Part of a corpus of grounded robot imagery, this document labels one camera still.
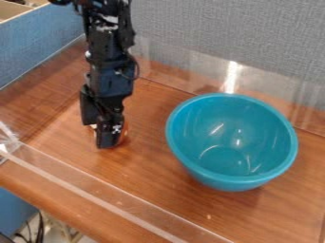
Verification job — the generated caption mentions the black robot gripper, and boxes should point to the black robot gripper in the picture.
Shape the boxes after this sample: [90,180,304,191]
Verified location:
[81,58,138,148]

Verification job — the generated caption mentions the brown and white toy mushroom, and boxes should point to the brown and white toy mushroom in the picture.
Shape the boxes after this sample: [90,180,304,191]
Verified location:
[90,123,129,148]

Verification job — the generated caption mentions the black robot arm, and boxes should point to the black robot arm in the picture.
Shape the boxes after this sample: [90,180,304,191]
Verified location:
[49,0,140,148]

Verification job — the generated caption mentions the blue plastic bowl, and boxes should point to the blue plastic bowl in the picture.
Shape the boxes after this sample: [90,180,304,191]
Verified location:
[165,93,299,192]

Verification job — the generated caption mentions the clear acrylic front barrier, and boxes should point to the clear acrylic front barrier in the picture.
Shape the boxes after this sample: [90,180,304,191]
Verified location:
[0,121,235,243]

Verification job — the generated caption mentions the clear acrylic barrier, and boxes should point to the clear acrylic barrier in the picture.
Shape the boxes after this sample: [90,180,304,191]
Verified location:
[133,36,325,111]
[0,121,235,243]

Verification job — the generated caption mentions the blue partition panel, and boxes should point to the blue partition panel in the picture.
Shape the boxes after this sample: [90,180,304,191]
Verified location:
[0,0,85,90]

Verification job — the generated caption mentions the clear acrylic back barrier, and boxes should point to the clear acrylic back barrier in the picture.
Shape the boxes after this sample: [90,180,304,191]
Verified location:
[133,36,325,111]

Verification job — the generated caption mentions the black cables under table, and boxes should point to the black cables under table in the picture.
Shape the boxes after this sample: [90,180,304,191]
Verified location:
[0,211,49,243]

